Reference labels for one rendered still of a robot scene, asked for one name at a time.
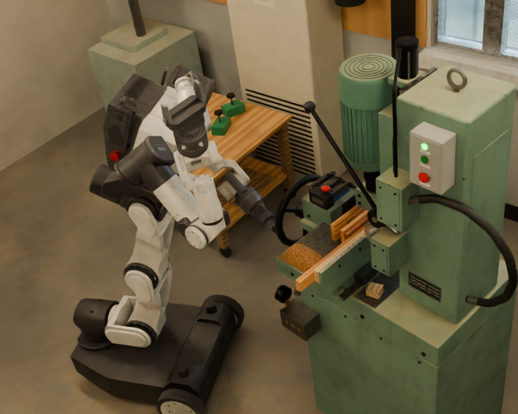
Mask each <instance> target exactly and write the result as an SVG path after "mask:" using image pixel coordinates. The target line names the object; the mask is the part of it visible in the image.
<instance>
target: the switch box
mask: <svg viewBox="0 0 518 414"><path fill-rule="evenodd" d="M422 143H426V144H427V145H428V149H427V150H426V151H427V152H430V155H428V154H425V153H423V152H420V149H422V146H421V145H422ZM422 155H426V156H427V157H428V159H429V162H428V163H427V164H426V165H428V166H430V169H429V168H425V167H424V166H421V165H420V163H423V162H422V161H421V156H422ZM455 166H456V133H455V132H452V131H448V130H446V129H444V128H441V127H439V126H435V125H433V124H430V123H428V122H422V123H421V124H419V125H418V126H416V127H415V128H414V129H413V130H412V131H410V181H411V182H412V183H414V184H416V185H419V186H421V187H423V188H426V189H428V190H430V191H433V192H435V193H437V194H439V195H442V194H443V193H444V192H445V191H447V190H448V189H449V188H451V187H452V186H453V185H454V184H455ZM420 173H426V174H427V175H428V179H429V180H428V182H427V184H429V187H428V186H425V185H423V184H421V183H420V180H419V174H420Z"/></svg>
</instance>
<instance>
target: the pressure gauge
mask: <svg viewBox="0 0 518 414"><path fill-rule="evenodd" d="M291 295H292V290H291V288H289V287H287V286H286V285H284V284H282V285H280V286H278V287H277V289H276V290H275V295H274V298H275V299H276V300H277V301H279V302H280V303H285V305H286V306H288V305H289V299H290V297H291Z"/></svg>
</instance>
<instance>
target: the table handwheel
mask: <svg viewBox="0 0 518 414"><path fill-rule="evenodd" d="M320 177H322V176H320V175H317V174H310V175H307V176H305V177H302V178H300V179H298V180H297V181H296V182H295V183H294V184H293V185H292V186H291V187H290V188H289V189H288V190H287V192H286V193H285V194H284V197H283V198H282V200H281V202H280V205H279V207H278V209H277V213H276V216H275V231H276V235H277V237H278V238H279V240H280V241H281V243H283V244H284V245H286V246H292V245H293V244H294V243H296V242H297V241H299V240H300V239H301V238H303V237H304V236H306V235H307V234H308V233H307V230H305V229H304V228H303V236H302V237H300V238H298V239H295V240H291V239H288V238H287V237H286V236H285V234H284V230H283V219H284V213H295V215H296V216H297V217H299V218H301V219H303V218H304V217H303V203H302V202H300V203H298V204H297V206H296V207H295V209H291V208H287V206H288V204H289V202H290V200H291V199H292V197H293V196H294V194H295V193H296V192H297V191H298V190H299V189H300V188H301V187H302V186H304V185H306V184H308V183H309V182H315V181H316V180H317V179H319V178H320Z"/></svg>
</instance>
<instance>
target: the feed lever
mask: <svg viewBox="0 0 518 414"><path fill-rule="evenodd" d="M315 109H316V105H315V103H314V102H313V101H307V102H306V103H305V104H304V110H305V111H306V112H307V113H311V114H312V115H313V117H314V118H315V120H316V122H317V124H318V125H319V127H320V128H321V129H322V131H323V133H324V134H325V136H326V138H327V139H328V140H329V141H330V143H331V145H332V147H333V148H334V150H335V152H336V153H337V154H338V155H339V157H340V159H341V161H342V162H343V164H344V165H345V167H346V168H347V170H348V171H349V173H350V175H351V176H352V178H353V179H354V181H355V182H356V184H357V185H358V187H359V189H360V190H361V192H362V193H363V195H364V196H365V198H366V199H367V201H368V203H369V204H370V205H371V207H372V209H371V210H370V211H368V221H369V222H370V224H371V225H372V226H373V227H375V228H382V227H383V226H384V225H386V224H384V223H382V222H380V221H378V220H377V206H376V205H375V203H374V201H373V200H372V198H371V196H370V195H369V194H368V192H367V190H366V189H365V187H364V186H363V184H362V182H361V181H360V180H359V178H358V176H357V175H356V173H355V172H354V170H353V169H352V167H351V166H350V164H349V162H348V161H347V159H346V158H345V156H344V155H343V153H342V152H341V150H340V148H339V147H338V145H337V144H336V142H335V141H334V139H333V138H332V136H331V134H330V133H329V131H328V130H327V129H326V127H325V125H324V124H323V122H322V121H321V119H320V118H319V116H318V115H317V113H316V111H315ZM387 227H388V228H389V229H390V230H391V231H392V232H393V233H394V234H395V235H398V234H400V231H398V230H396V229H394V228H392V227H390V226H388V225H387Z"/></svg>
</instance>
